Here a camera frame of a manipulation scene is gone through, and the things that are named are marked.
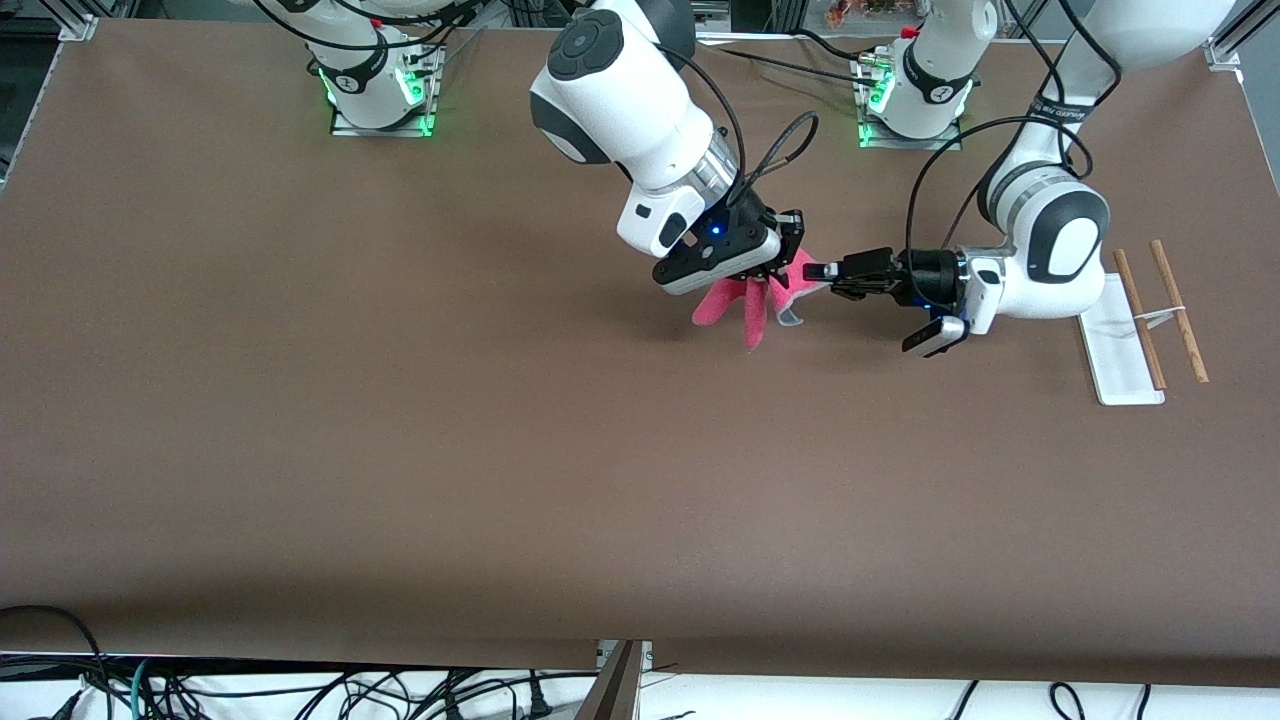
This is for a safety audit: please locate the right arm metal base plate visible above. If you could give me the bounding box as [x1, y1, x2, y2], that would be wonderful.
[330, 45, 438, 138]

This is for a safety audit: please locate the white rack with wooden bars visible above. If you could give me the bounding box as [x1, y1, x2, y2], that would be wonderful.
[1078, 239, 1211, 407]

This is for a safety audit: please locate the long black cable on table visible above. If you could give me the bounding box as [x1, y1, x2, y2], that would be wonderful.
[712, 44, 881, 91]

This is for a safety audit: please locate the black looped floor cable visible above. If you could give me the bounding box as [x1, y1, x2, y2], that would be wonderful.
[0, 604, 113, 720]

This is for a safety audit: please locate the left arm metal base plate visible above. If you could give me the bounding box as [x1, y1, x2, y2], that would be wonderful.
[857, 50, 963, 151]

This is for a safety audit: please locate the black floor cable tangle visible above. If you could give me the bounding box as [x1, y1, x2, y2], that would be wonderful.
[150, 668, 601, 720]

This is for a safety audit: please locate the orange background object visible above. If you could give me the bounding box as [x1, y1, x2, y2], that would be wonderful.
[827, 0, 901, 28]

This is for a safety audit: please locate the aluminium frame post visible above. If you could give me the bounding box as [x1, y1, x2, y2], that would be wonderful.
[575, 640, 653, 720]

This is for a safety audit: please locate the short black cable on table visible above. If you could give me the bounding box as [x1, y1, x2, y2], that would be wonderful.
[795, 28, 886, 66]

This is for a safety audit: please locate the pink and grey cloth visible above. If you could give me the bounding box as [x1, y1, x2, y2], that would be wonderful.
[692, 247, 832, 350]

